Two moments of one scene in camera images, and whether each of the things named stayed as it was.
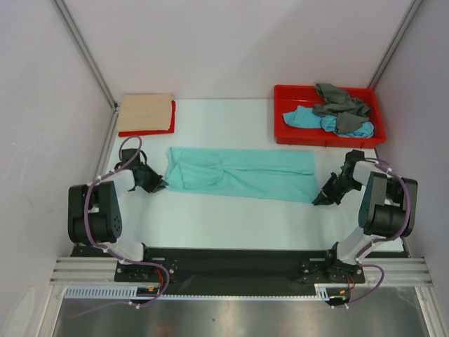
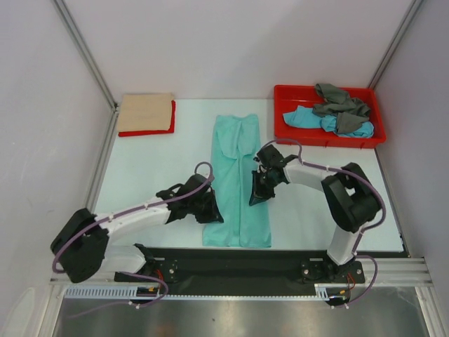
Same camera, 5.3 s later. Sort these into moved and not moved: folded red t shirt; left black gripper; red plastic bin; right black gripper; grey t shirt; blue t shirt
Moved: right black gripper; left black gripper
Not moved: grey t shirt; folded red t shirt; red plastic bin; blue t shirt
